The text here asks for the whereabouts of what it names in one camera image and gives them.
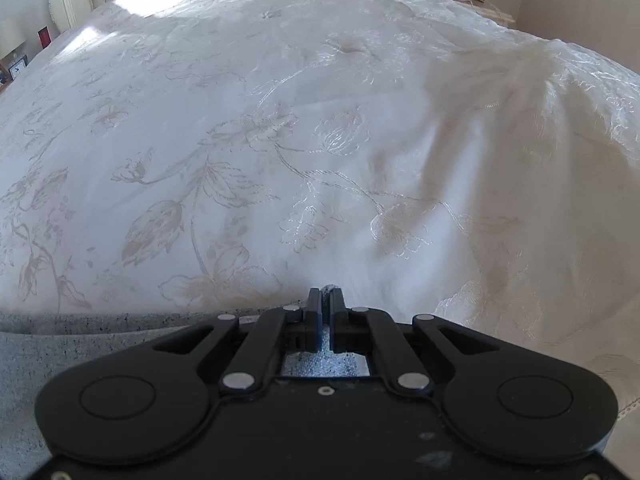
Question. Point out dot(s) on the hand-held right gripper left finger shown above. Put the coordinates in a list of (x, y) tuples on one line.
[(314, 317)]

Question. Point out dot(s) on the cream embroidered bedspread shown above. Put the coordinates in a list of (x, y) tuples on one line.
[(300, 110)]

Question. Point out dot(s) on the table lamp with cream shade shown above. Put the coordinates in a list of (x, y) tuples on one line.
[(10, 35)]

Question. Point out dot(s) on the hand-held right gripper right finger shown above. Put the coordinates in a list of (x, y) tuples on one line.
[(338, 317)]

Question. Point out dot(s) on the grey pants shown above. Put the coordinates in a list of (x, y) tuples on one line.
[(50, 360)]

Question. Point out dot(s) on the small alarm clock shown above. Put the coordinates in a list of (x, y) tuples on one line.
[(17, 67)]

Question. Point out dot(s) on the cream nightstand with speaker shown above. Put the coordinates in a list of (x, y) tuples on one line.
[(497, 14)]

